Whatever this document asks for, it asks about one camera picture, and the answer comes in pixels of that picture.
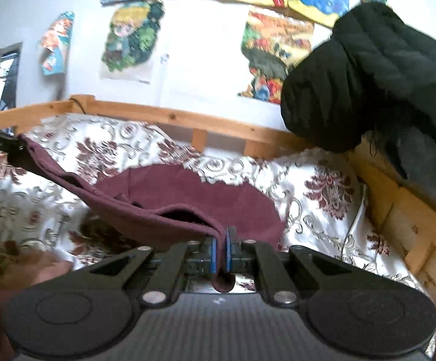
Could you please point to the brown cloth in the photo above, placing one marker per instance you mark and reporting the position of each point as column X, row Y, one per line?
column 11, row 289

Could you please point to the cartoon figure wall poster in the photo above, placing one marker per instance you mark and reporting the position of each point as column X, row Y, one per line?
column 131, row 41

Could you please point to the white floral bedspread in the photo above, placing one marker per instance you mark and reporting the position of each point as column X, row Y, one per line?
column 315, row 203

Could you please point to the small torn wall poster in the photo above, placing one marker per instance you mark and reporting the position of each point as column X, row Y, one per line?
column 56, row 45

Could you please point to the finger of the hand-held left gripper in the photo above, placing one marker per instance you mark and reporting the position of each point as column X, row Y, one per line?
column 0, row 138

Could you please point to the wooden bed frame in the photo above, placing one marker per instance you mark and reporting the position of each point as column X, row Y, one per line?
column 146, row 111

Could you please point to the maroon long-sleeved shirt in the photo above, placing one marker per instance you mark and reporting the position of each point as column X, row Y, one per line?
column 203, row 195

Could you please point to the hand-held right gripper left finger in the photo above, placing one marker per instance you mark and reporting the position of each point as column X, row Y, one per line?
column 213, row 252

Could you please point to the colourful landscape wall poster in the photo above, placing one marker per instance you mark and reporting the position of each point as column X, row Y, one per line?
column 274, row 45

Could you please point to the dark doorway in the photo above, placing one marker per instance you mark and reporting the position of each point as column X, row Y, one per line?
column 3, row 79

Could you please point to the black padded jacket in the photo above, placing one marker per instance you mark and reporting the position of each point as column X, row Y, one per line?
column 372, row 75

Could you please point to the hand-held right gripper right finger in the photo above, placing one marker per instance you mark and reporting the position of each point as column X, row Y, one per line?
column 234, row 251

